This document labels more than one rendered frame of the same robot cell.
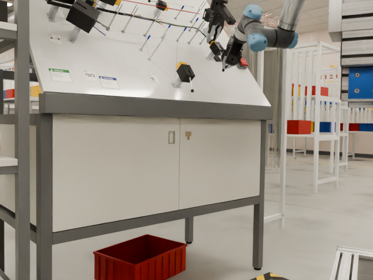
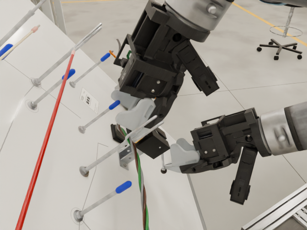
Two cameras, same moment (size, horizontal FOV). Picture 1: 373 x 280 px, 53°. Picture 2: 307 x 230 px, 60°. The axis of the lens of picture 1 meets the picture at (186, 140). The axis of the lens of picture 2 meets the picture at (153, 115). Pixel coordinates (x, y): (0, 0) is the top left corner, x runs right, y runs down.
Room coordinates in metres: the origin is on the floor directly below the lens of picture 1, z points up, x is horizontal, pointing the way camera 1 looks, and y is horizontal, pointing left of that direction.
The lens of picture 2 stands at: (1.67, 0.16, 1.47)
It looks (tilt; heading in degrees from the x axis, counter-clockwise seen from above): 36 degrees down; 303
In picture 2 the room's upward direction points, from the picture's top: straight up
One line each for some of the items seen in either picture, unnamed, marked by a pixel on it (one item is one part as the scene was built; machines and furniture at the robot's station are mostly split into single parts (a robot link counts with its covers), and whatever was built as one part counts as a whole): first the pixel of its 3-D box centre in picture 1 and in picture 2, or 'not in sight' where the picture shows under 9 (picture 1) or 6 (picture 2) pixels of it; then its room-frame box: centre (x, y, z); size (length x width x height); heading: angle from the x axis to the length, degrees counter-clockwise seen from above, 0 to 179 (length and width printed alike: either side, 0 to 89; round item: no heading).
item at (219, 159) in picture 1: (223, 160); not in sight; (1.79, -0.18, 0.60); 0.55 x 0.03 x 0.39; 131
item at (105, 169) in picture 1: (122, 168); not in sight; (1.43, 0.24, 0.60); 0.55 x 0.02 x 0.39; 131
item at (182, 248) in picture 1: (141, 261); not in sight; (1.90, 0.22, 0.07); 0.39 x 0.29 x 0.14; 143
